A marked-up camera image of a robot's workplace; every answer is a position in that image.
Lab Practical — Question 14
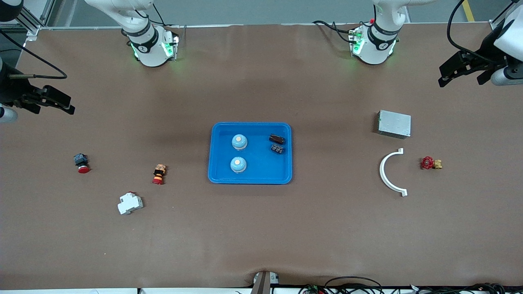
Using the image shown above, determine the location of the black red emergency button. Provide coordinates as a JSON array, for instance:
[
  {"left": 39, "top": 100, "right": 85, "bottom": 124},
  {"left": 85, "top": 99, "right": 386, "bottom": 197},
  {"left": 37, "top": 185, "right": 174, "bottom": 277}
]
[{"left": 74, "top": 153, "right": 91, "bottom": 174}]

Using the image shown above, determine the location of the grey metal box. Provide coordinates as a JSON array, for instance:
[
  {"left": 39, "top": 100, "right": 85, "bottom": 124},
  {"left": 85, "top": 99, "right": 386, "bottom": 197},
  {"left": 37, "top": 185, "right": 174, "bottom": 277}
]
[{"left": 377, "top": 109, "right": 412, "bottom": 139}]

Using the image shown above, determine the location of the white circuit breaker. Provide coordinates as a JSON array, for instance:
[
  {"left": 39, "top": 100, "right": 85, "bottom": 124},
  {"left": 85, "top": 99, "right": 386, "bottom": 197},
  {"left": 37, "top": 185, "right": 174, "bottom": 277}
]
[{"left": 117, "top": 191, "right": 144, "bottom": 216}]

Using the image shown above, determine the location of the blue plastic tray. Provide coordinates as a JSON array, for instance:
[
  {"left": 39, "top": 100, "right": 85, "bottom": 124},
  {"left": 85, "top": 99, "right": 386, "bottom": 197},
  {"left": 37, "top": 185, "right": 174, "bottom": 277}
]
[{"left": 208, "top": 122, "right": 293, "bottom": 185}]

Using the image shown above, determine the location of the brown table mat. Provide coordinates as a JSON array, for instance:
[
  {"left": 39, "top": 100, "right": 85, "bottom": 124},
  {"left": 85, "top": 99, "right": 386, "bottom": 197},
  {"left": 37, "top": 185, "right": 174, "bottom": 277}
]
[{"left": 0, "top": 23, "right": 523, "bottom": 290}]

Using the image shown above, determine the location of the grey table clamp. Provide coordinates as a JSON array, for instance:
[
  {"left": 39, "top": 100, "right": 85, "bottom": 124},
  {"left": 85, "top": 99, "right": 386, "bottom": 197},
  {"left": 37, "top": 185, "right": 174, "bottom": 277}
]
[{"left": 250, "top": 271, "right": 281, "bottom": 294}]

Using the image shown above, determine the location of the aluminium frame profile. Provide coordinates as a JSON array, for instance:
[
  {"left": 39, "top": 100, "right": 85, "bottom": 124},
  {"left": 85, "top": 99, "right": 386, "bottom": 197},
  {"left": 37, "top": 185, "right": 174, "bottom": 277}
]
[
  {"left": 16, "top": 0, "right": 56, "bottom": 37},
  {"left": 490, "top": 2, "right": 516, "bottom": 30}
]

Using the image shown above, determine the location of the red handle brass valve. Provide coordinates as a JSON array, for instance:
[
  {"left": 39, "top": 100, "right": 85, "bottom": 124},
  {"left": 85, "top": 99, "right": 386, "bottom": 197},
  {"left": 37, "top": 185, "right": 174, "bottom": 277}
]
[{"left": 420, "top": 156, "right": 443, "bottom": 170}]

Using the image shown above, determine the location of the white curved plastic bracket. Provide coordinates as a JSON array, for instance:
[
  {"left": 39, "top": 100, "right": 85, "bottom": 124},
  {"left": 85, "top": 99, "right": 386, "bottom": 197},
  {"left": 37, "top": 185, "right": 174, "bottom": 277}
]
[{"left": 379, "top": 148, "right": 408, "bottom": 197}]

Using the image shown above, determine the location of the black right base cable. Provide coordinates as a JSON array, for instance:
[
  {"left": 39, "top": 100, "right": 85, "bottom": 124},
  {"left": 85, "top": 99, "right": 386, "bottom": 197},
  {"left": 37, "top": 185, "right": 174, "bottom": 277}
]
[{"left": 151, "top": 2, "right": 182, "bottom": 29}]

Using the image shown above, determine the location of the black base cable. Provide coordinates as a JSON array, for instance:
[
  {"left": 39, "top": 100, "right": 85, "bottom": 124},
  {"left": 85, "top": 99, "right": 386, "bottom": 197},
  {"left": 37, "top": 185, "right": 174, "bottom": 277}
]
[
  {"left": 313, "top": 20, "right": 356, "bottom": 45},
  {"left": 151, "top": 2, "right": 182, "bottom": 29}
]

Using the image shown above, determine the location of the black left base cable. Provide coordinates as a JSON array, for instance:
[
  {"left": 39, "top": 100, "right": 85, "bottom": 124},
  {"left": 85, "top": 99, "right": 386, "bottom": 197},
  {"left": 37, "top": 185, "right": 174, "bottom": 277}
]
[{"left": 313, "top": 20, "right": 356, "bottom": 45}]

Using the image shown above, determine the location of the black cable bundle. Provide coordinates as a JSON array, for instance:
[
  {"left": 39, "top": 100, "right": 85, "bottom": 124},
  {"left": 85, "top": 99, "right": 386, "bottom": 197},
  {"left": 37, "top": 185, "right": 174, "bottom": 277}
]
[{"left": 298, "top": 276, "right": 523, "bottom": 294}]

